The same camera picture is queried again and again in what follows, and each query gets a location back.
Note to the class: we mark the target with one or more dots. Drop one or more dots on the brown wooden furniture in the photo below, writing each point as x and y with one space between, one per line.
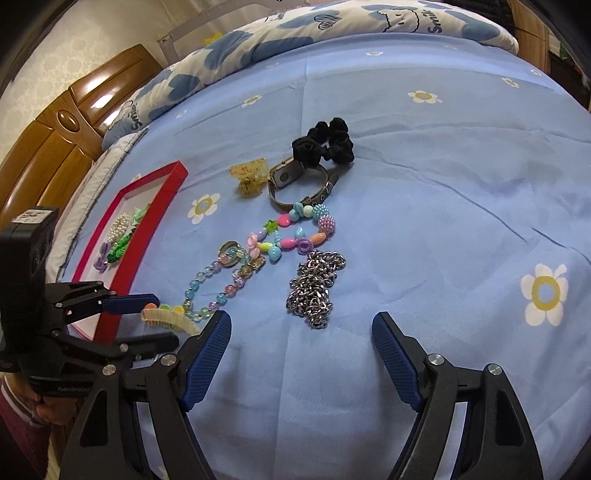
531 27

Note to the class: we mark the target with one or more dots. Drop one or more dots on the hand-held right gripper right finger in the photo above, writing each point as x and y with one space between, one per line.
392 351

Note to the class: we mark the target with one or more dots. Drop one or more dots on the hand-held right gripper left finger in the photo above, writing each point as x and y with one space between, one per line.
208 354

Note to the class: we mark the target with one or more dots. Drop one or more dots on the cream comb hair clip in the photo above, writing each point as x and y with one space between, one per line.
171 318

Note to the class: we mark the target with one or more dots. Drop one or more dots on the blue flower print bedsheet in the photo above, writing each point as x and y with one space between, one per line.
438 207

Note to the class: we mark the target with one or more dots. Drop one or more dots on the white pearl hair clip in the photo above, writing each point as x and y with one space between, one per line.
119 227

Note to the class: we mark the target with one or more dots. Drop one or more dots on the brown wooden headboard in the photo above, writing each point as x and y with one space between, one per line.
55 138

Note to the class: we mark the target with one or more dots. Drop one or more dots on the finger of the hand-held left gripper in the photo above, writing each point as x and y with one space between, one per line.
152 344
134 302

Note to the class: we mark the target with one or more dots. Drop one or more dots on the light green hair clip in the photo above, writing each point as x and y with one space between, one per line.
138 216

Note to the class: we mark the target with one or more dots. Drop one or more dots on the purple hair clip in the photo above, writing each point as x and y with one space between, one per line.
100 263

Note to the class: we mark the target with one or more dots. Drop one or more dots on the blue cloud pattern pillow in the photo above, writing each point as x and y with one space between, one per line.
277 37

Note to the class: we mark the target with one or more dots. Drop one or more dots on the yellow hair claw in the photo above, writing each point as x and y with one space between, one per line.
249 182

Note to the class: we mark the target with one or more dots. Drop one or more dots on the person's left forearm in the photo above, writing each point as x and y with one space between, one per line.
18 429

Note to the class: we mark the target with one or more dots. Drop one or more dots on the white quilted mattress pad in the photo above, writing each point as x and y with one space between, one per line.
106 161

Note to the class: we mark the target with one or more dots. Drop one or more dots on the red jewelry tray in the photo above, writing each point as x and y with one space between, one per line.
152 217

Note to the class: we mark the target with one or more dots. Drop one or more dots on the black scrunchie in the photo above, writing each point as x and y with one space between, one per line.
307 150

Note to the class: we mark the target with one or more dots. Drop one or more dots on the dark green hair clip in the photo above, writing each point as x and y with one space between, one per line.
119 249

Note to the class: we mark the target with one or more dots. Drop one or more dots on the person's left hand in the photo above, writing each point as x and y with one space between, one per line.
55 411

